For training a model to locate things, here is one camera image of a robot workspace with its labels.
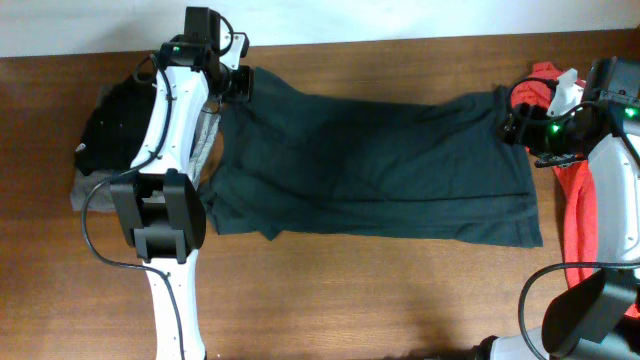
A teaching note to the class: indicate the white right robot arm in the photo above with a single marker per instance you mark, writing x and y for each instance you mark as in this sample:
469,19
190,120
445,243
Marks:
597,124

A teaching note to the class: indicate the red shirt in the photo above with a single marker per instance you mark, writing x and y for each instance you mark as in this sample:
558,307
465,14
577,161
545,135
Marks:
580,225

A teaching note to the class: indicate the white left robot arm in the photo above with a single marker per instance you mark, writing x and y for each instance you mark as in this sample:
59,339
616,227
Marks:
156,201

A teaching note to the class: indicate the grey folded garment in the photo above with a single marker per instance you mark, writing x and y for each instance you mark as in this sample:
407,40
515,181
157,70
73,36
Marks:
204,139

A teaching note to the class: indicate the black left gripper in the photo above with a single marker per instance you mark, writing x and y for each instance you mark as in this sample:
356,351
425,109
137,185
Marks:
245,85

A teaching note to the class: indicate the black folded garment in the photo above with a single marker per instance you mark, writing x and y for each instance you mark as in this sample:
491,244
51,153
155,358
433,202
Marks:
116,128

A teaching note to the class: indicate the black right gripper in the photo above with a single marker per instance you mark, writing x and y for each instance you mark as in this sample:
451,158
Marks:
525,122

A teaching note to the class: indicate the dark green Nike t-shirt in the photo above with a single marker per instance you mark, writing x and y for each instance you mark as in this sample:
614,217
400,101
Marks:
314,164

